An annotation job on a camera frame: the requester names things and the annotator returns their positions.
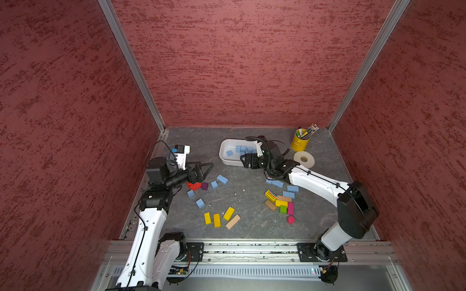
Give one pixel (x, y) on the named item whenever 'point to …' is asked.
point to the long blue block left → (222, 179)
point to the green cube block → (283, 209)
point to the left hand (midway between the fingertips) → (206, 168)
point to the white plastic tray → (230, 144)
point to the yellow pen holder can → (301, 139)
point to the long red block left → (194, 187)
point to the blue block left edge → (190, 193)
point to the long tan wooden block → (233, 221)
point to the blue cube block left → (214, 184)
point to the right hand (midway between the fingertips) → (247, 161)
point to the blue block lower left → (200, 204)
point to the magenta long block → (290, 208)
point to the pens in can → (306, 135)
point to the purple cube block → (204, 185)
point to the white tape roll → (310, 162)
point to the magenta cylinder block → (290, 220)
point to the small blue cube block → (229, 153)
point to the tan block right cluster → (281, 197)
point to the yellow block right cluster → (278, 203)
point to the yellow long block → (229, 213)
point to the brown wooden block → (270, 205)
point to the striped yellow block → (270, 195)
